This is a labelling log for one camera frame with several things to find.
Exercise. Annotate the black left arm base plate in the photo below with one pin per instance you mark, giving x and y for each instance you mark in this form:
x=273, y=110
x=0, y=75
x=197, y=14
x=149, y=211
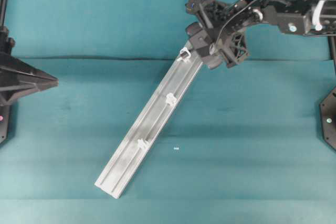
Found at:
x=8, y=122

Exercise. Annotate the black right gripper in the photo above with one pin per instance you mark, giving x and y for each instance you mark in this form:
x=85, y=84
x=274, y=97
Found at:
x=221, y=21

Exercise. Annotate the aluminium rail profile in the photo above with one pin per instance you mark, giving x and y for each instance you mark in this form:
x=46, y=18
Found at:
x=142, y=134

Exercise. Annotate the black USB hub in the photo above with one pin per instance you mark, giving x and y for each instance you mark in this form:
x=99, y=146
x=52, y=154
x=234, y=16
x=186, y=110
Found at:
x=193, y=6

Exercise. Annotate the teal table mat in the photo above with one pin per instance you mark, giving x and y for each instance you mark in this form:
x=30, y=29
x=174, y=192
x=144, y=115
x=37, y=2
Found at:
x=244, y=145

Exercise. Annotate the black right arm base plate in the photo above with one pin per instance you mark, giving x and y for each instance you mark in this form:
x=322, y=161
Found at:
x=327, y=116

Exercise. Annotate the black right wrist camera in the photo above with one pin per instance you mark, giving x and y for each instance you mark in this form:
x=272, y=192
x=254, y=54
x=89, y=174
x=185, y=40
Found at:
x=204, y=46

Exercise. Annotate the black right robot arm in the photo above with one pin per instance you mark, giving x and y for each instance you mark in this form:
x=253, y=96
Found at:
x=296, y=17

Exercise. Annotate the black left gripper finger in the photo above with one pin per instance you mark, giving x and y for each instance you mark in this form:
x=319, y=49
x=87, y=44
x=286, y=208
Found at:
x=11, y=94
x=14, y=65

